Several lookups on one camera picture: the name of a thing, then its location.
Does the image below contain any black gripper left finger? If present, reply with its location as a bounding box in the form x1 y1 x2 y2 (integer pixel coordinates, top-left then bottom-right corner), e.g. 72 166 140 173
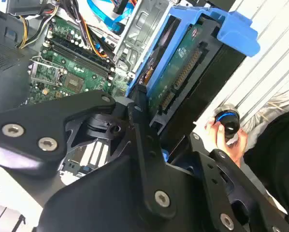
0 84 178 220

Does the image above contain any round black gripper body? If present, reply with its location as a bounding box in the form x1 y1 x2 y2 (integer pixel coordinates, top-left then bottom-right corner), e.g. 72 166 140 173
35 154 217 232

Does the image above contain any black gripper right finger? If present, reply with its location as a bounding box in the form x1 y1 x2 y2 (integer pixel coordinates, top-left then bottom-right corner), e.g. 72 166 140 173
188 131 289 232

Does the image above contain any round black blue-ringed tool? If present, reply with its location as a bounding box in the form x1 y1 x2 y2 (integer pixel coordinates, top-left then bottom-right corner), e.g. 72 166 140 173
213 103 241 146

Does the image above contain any hard disk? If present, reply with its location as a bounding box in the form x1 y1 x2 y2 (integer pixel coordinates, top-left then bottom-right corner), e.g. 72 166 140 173
125 5 260 162

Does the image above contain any person's hand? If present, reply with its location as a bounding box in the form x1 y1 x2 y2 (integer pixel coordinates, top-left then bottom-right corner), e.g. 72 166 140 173
204 117 249 168

